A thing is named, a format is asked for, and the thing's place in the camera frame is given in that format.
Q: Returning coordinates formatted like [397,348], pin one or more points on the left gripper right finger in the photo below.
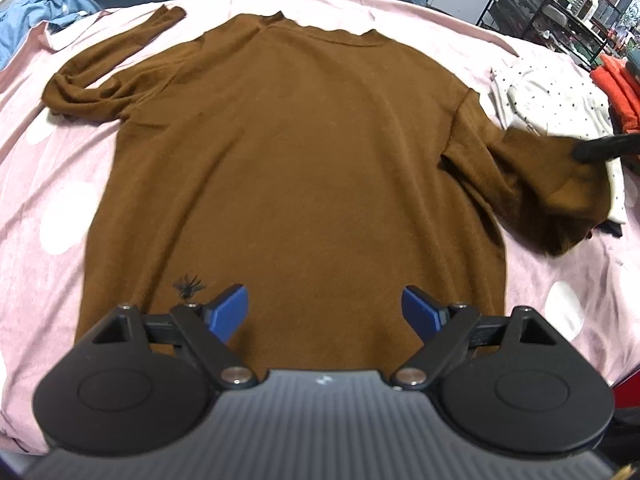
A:
[449,335]

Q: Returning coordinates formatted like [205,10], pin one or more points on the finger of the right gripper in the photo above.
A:
[607,148]

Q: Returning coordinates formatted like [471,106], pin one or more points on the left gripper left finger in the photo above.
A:
[199,333]

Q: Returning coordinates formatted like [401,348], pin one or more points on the brown knit sweater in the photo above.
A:
[324,171]

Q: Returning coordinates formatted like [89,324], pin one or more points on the orange folded garment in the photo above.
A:
[621,88]

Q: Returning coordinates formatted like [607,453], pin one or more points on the white black-dotted garment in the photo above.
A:
[549,95]

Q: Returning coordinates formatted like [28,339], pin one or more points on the black metal shelf rack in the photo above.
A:
[582,29]

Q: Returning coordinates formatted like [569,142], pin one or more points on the pink polka dot bedsheet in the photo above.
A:
[53,174]

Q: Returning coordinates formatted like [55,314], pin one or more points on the light blue blanket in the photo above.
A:
[18,18]

